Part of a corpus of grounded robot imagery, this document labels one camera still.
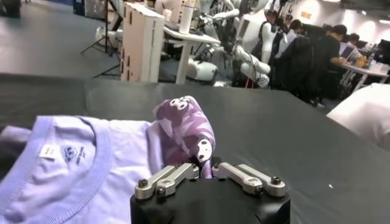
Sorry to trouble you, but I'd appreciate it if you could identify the seated person light shirt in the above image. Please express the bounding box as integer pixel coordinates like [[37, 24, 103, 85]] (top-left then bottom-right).
[[275, 18, 303, 59]]

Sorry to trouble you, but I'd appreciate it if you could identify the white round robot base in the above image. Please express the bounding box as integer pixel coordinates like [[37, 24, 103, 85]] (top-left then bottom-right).
[[94, 26, 122, 50]]

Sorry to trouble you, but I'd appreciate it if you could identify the lavender t-shirt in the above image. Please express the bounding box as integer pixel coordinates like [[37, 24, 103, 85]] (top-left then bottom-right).
[[0, 96, 216, 224]]

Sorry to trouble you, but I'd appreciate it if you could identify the person in white shirt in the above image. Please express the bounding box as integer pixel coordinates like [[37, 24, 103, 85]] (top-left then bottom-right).
[[325, 82, 390, 152]]

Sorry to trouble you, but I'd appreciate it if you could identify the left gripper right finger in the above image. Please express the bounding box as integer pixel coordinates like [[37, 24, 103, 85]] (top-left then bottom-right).
[[211, 162, 287, 198]]

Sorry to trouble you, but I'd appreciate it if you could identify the white office desk with laptops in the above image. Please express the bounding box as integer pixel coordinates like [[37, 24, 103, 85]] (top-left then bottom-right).
[[339, 42, 390, 92]]

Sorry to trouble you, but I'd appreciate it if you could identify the white standing desk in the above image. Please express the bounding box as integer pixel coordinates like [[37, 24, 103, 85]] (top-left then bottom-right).
[[163, 26, 222, 85]]

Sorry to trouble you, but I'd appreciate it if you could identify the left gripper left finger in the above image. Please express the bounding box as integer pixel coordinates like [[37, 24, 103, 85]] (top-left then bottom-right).
[[134, 163, 200, 201]]

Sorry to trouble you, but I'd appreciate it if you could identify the black table cover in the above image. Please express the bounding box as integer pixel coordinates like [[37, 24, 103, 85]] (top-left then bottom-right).
[[0, 72, 390, 224]]

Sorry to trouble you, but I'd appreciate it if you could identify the white humanoid robot with base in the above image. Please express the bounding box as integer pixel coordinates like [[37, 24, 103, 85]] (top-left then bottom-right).
[[185, 0, 280, 89]]

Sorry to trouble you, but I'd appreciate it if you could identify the tall white cardboard box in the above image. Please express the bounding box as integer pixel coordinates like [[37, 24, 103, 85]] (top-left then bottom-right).
[[120, 2, 166, 83]]

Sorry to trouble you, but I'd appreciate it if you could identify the white tumbler bottle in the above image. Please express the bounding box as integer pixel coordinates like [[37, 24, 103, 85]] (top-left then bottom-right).
[[179, 1, 196, 35]]

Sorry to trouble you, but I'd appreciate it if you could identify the black monitor tripod stand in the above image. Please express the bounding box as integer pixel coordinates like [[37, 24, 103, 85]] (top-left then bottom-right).
[[80, 0, 122, 79]]

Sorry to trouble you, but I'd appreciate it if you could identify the seated person black shirt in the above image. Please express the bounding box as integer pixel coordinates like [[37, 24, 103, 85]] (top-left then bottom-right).
[[313, 24, 350, 104]]

